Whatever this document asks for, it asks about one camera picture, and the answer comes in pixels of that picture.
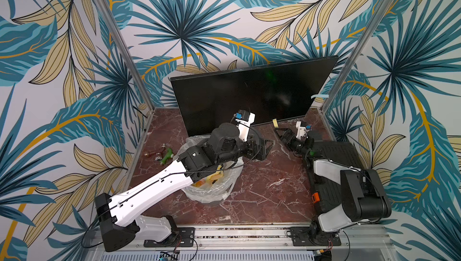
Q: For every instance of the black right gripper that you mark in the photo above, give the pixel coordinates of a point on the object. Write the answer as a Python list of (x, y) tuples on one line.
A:
[(293, 142)]

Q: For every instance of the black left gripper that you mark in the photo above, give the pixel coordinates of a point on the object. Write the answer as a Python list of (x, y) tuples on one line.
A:
[(262, 152)]

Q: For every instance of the blue sticky note edge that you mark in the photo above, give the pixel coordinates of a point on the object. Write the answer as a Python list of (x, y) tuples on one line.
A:
[(322, 96)]

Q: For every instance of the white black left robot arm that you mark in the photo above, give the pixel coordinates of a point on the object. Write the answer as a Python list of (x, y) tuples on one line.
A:
[(120, 216)]

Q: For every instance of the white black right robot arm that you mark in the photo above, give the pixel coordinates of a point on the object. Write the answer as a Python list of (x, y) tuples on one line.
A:
[(344, 194)]

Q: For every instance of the black computer monitor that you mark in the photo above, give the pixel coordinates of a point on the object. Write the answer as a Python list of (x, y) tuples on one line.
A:
[(280, 91)]

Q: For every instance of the pile of discarded sticky notes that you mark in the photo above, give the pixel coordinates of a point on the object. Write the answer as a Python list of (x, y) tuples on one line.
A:
[(209, 181)]

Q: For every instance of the mesh waste bin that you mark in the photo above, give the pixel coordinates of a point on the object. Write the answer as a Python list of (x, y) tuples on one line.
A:
[(211, 193)]

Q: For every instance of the clear plastic bin liner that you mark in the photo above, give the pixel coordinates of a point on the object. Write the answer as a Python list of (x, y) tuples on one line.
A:
[(232, 174)]

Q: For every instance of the orange case latch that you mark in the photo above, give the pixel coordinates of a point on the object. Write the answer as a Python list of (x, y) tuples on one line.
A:
[(315, 198)]

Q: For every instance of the green toy car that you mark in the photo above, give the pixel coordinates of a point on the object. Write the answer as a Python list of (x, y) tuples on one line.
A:
[(167, 154)]

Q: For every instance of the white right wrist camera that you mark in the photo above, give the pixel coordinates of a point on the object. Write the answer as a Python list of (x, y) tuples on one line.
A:
[(302, 129)]

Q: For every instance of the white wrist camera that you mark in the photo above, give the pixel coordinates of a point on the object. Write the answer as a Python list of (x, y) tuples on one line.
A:
[(302, 129), (243, 120)]

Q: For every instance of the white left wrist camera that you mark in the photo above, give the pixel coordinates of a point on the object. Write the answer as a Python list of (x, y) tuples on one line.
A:
[(243, 120)]

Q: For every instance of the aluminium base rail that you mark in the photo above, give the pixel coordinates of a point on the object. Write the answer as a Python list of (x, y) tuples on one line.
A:
[(263, 242)]

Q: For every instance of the aluminium frame post right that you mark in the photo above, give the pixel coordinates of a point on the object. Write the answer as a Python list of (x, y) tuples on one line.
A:
[(372, 25)]

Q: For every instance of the aluminium frame post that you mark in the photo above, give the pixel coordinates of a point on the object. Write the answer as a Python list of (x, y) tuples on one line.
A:
[(372, 25), (109, 20)]

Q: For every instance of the aluminium frame post left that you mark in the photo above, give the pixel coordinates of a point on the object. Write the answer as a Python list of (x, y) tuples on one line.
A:
[(109, 20)]

